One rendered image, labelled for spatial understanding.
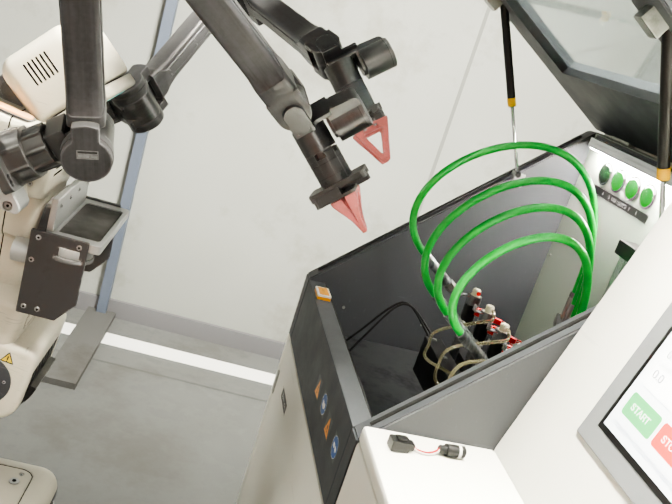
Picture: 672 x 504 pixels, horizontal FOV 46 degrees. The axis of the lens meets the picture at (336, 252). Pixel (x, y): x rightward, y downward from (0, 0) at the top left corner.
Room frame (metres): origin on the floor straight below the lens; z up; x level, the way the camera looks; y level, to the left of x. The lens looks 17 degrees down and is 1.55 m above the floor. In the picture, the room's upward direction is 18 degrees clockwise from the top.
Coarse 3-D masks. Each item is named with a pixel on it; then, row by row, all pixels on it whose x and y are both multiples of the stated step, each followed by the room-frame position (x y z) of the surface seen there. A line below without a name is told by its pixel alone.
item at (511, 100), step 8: (504, 8) 1.78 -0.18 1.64; (504, 16) 1.78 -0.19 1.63; (504, 24) 1.78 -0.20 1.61; (504, 32) 1.79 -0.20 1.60; (504, 40) 1.79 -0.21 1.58; (504, 48) 1.79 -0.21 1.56; (504, 56) 1.79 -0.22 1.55; (512, 64) 1.79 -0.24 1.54; (512, 72) 1.79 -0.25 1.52; (512, 80) 1.79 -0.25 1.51; (512, 88) 1.79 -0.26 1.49; (512, 96) 1.79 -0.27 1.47; (512, 104) 1.79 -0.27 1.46; (512, 112) 1.80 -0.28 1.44; (512, 120) 1.80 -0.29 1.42; (512, 128) 1.80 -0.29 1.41; (520, 176) 1.81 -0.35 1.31
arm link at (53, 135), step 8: (48, 120) 1.19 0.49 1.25; (56, 120) 1.18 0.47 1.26; (64, 120) 1.18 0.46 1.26; (48, 128) 1.17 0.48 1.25; (56, 128) 1.16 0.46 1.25; (64, 128) 1.17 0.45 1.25; (104, 128) 1.19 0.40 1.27; (112, 128) 1.22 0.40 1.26; (48, 136) 1.15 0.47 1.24; (56, 136) 1.15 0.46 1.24; (64, 136) 1.16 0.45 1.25; (112, 136) 1.20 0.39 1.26; (48, 144) 1.15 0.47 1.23; (56, 144) 1.16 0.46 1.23; (112, 144) 1.19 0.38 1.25; (56, 152) 1.16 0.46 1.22
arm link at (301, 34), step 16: (256, 0) 1.76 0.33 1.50; (272, 0) 1.74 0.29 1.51; (256, 16) 1.77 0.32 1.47; (272, 16) 1.69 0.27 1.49; (288, 16) 1.67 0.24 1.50; (288, 32) 1.62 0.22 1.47; (304, 32) 1.59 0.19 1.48; (320, 32) 1.57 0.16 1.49; (304, 48) 1.57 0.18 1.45; (320, 64) 1.53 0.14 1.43
